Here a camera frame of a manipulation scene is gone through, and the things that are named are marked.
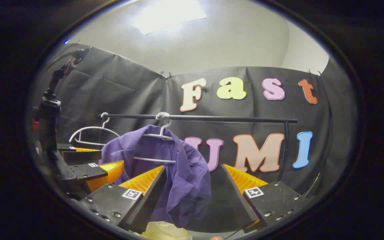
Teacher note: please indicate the ceiling light panel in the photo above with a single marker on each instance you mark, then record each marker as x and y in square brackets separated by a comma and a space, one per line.
[168, 15]

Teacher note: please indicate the purple shirt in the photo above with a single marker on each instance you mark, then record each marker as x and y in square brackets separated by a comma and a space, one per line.
[185, 180]

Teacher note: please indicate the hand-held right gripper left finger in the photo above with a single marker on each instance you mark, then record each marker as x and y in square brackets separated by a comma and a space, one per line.
[145, 206]

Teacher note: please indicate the black clothes rack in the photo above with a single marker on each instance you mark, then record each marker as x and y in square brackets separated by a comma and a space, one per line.
[228, 118]

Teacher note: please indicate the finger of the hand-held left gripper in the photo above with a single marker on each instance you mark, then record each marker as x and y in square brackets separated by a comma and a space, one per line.
[82, 156]
[87, 171]

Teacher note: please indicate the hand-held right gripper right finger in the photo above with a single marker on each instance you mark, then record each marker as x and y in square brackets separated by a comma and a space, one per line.
[238, 200]

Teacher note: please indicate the cream laundry hamper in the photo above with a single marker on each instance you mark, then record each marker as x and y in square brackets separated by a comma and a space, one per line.
[165, 231]

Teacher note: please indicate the white plastic clothes hanger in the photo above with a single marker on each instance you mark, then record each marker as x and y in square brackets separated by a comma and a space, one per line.
[93, 127]
[158, 136]

